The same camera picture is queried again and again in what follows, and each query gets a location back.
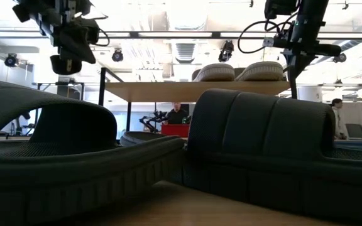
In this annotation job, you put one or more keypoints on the black ceiling spotlight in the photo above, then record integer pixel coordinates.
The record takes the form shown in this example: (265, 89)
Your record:
(117, 56)
(11, 60)
(339, 58)
(226, 51)
(338, 83)

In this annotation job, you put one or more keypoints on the small ceiling fixture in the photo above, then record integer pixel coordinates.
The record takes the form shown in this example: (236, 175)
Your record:
(345, 5)
(251, 3)

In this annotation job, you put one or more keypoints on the ceiling light track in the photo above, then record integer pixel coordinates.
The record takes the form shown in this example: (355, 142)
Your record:
(217, 34)

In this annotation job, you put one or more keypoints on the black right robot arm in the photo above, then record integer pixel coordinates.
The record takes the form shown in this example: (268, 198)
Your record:
(310, 19)

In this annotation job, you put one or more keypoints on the black background robot arm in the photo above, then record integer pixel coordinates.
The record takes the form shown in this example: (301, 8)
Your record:
(149, 120)

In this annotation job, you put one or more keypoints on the wooden shelf with black frame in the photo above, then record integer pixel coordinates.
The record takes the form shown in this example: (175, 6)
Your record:
(184, 91)

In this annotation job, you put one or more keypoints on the grey office chair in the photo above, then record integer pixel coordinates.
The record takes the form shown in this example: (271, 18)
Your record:
(355, 131)

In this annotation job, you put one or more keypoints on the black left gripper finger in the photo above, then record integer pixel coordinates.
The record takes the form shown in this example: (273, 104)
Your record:
(74, 44)
(64, 67)

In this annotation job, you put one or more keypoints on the black background stand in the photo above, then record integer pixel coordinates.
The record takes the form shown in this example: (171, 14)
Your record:
(25, 115)

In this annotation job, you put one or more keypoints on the blue mat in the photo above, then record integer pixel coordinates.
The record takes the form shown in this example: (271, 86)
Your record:
(360, 145)

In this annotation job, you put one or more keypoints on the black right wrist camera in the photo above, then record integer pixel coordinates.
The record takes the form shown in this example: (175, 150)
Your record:
(278, 7)

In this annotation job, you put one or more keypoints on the dark grey rubber slide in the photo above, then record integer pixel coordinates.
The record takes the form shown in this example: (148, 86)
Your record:
(74, 169)
(262, 125)

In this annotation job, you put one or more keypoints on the person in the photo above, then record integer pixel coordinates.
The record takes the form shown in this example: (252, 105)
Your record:
(176, 116)
(339, 122)

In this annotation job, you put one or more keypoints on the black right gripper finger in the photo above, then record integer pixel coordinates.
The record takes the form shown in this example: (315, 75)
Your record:
(295, 62)

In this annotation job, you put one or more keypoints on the red box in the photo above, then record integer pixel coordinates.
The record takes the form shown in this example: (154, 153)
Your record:
(174, 131)

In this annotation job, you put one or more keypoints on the light grey rubber slide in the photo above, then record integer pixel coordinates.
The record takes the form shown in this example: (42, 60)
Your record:
(262, 73)
(215, 73)

